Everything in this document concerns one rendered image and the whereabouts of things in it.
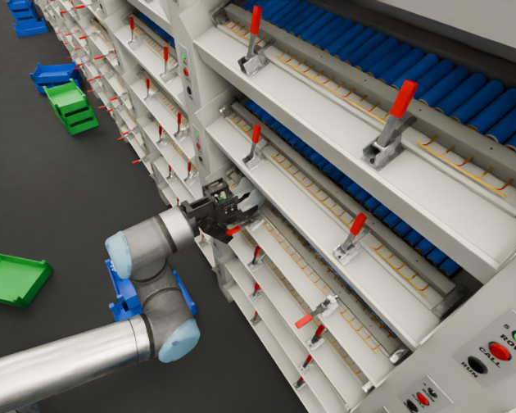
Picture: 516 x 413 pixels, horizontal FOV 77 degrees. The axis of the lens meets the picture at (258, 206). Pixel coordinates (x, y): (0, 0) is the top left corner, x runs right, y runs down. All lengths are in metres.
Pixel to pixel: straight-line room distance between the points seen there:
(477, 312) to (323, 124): 0.27
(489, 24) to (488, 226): 0.17
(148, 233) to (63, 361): 0.25
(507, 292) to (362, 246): 0.23
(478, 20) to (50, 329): 1.66
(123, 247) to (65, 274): 1.15
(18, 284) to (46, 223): 0.37
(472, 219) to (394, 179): 0.08
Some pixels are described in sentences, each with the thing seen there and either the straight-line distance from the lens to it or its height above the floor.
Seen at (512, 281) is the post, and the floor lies 1.11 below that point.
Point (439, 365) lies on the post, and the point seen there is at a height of 0.93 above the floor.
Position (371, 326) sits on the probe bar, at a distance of 0.68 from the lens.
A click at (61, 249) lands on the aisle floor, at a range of 1.92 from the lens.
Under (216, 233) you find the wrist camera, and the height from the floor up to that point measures 0.76.
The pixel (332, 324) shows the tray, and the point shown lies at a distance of 0.70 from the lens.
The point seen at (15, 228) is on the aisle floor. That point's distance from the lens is 2.16.
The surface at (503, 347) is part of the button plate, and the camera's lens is 0.41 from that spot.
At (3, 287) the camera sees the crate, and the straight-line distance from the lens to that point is 1.93.
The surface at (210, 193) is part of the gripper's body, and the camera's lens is 0.72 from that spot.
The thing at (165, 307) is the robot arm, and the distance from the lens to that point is 0.72.
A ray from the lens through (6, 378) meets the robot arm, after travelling 0.68.
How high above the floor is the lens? 1.36
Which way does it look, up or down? 48 degrees down
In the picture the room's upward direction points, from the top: straight up
